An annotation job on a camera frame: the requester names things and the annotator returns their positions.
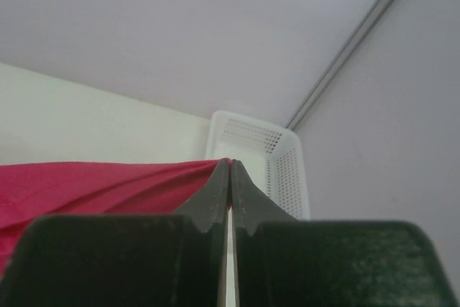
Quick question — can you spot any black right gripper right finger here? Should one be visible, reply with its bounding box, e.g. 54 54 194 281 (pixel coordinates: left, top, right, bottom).
231 160 455 306

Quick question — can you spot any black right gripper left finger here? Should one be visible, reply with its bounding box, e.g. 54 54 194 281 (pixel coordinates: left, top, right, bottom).
1 159 230 306

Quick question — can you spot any pink t shirt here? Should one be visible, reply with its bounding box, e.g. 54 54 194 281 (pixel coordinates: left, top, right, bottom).
1 160 218 270

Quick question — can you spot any white plastic basket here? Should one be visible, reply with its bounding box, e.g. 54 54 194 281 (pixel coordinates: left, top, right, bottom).
205 111 311 220

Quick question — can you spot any grey corner frame post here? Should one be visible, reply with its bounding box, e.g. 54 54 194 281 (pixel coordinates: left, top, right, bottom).
285 0 396 131

